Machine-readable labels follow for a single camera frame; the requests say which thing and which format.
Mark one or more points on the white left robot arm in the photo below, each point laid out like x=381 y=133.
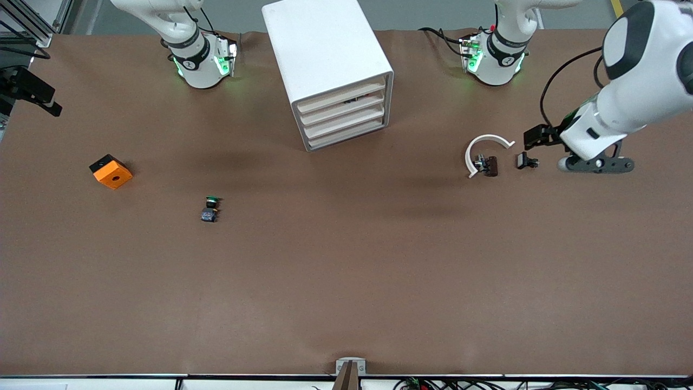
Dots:
x=644 y=49

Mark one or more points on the green push button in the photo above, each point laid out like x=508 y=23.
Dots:
x=209 y=215

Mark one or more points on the small black clip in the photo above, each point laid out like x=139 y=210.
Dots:
x=524 y=160

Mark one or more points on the white curved plastic arc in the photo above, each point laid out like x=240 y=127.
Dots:
x=490 y=137

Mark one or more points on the dark brown small block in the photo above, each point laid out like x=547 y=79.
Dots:
x=491 y=166

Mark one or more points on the small metal clip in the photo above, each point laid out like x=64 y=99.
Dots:
x=479 y=162

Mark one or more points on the orange box with hole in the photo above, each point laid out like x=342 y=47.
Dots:
x=112 y=174

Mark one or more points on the brown table cover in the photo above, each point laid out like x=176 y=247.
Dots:
x=346 y=271

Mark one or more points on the aluminium frame profile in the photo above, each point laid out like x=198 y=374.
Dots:
x=64 y=13

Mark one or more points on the grey metal bracket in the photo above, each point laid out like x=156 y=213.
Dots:
x=341 y=362

